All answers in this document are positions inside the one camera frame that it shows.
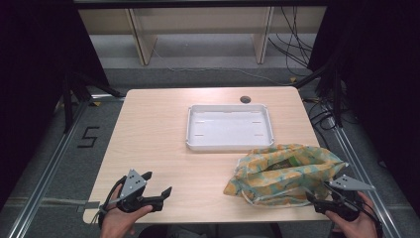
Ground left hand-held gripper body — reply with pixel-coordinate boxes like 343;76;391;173
116;169;164;213

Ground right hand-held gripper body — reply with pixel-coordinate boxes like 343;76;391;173
313;175;376;222

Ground green seaweed snack packet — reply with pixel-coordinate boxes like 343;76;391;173
266;158;305;173

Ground fruit print cloth bag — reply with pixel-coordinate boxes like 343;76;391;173
223;143;349;208

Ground white plastic tray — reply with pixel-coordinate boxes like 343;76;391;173
185;103;275;153

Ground person's right hand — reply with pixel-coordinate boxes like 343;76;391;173
324;191;379;238

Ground person's left hand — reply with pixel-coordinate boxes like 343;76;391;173
98;183;155;238

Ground person's dark clothing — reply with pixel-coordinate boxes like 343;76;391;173
138;223;283;238

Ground black metal stand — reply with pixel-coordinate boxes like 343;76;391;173
61;71;126;134
292;61;345;129

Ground black curtain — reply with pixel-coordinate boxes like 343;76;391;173
306;0;420;209
0;0;111;202

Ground light wooden desk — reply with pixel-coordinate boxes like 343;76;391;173
77;4;328;66

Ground left hand-held gripper cable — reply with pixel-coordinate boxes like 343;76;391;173
96;176;128;230

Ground hand-held gripper cable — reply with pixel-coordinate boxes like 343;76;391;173
96;176;128;230
356;196;384;234

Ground right hand-held gripper cable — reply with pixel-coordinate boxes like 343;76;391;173
356;196;384;234

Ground aluminium floor rail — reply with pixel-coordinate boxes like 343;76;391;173
6;94;127;238
325;105;404;238

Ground black floor cables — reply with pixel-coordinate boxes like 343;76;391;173
301;93;335;148

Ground bundle of black cables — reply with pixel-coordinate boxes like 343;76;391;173
266;6;315;77

